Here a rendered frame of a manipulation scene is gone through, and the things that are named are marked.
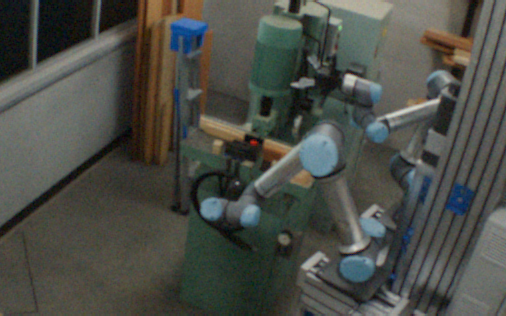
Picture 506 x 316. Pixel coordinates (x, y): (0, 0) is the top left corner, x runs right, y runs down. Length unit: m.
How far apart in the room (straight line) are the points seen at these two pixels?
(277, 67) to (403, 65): 2.48
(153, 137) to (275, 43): 1.91
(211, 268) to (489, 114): 1.60
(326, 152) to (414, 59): 3.08
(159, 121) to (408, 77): 1.98
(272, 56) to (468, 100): 0.88
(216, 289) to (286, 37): 1.30
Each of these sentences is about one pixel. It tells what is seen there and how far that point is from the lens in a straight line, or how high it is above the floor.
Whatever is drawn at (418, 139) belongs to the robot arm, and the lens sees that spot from 2.66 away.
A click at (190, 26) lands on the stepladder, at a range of 3.45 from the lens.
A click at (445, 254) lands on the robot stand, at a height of 0.99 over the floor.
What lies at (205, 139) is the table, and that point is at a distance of 2.82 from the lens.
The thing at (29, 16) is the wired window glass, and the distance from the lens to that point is 3.34.
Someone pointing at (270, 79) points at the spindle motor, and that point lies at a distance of 2.58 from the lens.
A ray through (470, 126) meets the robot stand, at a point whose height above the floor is 1.49.
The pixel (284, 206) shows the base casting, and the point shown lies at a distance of 2.69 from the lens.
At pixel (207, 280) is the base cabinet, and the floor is 0.21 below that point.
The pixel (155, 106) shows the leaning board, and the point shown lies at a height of 0.43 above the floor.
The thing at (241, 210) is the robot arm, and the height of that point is 1.05.
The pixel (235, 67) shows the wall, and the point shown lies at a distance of 5.35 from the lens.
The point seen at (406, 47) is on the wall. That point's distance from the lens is 4.89.
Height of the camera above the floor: 2.24
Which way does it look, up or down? 29 degrees down
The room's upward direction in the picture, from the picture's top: 10 degrees clockwise
